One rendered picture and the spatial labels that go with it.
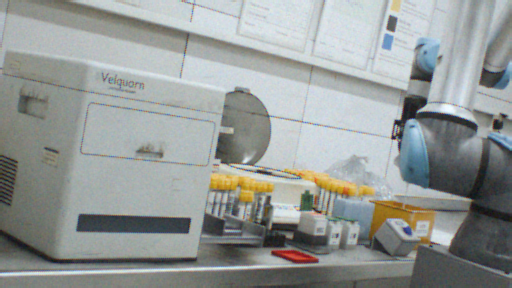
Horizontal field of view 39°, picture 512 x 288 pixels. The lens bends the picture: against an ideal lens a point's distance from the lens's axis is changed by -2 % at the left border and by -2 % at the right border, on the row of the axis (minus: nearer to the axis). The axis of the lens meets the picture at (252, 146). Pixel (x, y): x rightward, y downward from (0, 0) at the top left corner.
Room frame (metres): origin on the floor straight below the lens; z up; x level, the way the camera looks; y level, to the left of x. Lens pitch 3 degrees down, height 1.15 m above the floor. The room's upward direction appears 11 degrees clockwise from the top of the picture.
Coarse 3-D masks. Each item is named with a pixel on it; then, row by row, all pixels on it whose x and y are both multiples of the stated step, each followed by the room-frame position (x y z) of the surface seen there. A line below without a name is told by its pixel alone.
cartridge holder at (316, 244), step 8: (296, 232) 1.57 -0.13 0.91; (304, 232) 1.55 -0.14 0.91; (288, 240) 1.58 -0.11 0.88; (296, 240) 1.56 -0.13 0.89; (304, 240) 1.55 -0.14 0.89; (312, 240) 1.53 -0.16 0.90; (320, 240) 1.55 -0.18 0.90; (304, 248) 1.54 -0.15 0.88; (312, 248) 1.53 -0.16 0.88; (320, 248) 1.53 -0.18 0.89; (328, 248) 1.55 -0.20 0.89
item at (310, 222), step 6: (300, 216) 1.57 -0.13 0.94; (306, 216) 1.56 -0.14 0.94; (312, 216) 1.55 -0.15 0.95; (318, 216) 1.56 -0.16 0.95; (324, 216) 1.57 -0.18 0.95; (300, 222) 1.57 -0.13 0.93; (306, 222) 1.56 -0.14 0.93; (312, 222) 1.55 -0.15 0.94; (318, 222) 1.55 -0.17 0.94; (324, 222) 1.56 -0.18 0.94; (300, 228) 1.57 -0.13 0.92; (306, 228) 1.55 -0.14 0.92; (312, 228) 1.54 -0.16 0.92; (318, 228) 1.55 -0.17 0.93; (324, 228) 1.56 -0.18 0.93; (312, 234) 1.54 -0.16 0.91; (318, 234) 1.55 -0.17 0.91; (324, 234) 1.57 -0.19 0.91
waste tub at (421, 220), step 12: (384, 204) 1.83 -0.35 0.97; (396, 204) 1.96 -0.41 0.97; (384, 216) 1.83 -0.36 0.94; (396, 216) 1.81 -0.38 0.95; (408, 216) 1.79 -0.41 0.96; (420, 216) 1.81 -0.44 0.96; (432, 216) 1.87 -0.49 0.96; (372, 228) 1.85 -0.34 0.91; (420, 228) 1.82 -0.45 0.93; (432, 228) 1.88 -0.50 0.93; (420, 240) 1.83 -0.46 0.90
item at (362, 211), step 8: (336, 200) 1.75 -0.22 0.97; (344, 200) 1.74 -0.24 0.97; (352, 200) 1.77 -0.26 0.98; (336, 208) 1.75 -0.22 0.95; (344, 208) 1.72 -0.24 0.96; (352, 208) 1.74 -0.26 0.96; (360, 208) 1.75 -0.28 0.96; (368, 208) 1.77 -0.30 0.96; (352, 216) 1.74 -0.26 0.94; (360, 216) 1.76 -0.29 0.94; (368, 216) 1.77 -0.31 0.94; (360, 224) 1.76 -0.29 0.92; (368, 224) 1.78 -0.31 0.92; (360, 232) 1.76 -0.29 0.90; (368, 232) 1.78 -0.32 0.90; (360, 240) 1.75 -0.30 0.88
